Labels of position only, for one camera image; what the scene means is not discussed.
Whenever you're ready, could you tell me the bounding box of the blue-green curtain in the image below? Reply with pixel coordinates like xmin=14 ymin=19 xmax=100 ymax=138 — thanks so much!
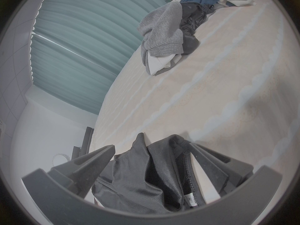
xmin=30 ymin=33 xmax=121 ymax=115
xmin=33 ymin=0 xmax=174 ymax=73

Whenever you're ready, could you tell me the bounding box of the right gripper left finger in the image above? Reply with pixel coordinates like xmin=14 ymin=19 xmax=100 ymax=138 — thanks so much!
xmin=48 ymin=145 xmax=116 ymax=193

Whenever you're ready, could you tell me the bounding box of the round white mirror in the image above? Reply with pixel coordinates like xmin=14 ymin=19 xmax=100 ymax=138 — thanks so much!
xmin=52 ymin=153 xmax=71 ymax=165

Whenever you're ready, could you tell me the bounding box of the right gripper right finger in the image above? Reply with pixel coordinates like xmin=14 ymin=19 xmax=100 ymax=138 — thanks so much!
xmin=189 ymin=142 xmax=254 ymax=194

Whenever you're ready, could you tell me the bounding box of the grey knitted garment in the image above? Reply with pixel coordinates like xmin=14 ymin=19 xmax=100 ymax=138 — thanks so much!
xmin=137 ymin=2 xmax=184 ymax=76

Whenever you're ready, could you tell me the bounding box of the black T-shirt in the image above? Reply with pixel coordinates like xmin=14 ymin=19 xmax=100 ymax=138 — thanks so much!
xmin=91 ymin=133 xmax=208 ymax=214

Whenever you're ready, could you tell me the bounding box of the black shiny garment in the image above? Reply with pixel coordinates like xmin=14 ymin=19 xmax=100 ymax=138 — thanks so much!
xmin=179 ymin=2 xmax=215 ymax=56

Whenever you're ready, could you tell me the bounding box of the bed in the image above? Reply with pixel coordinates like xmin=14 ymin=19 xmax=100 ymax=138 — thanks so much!
xmin=89 ymin=0 xmax=300 ymax=206

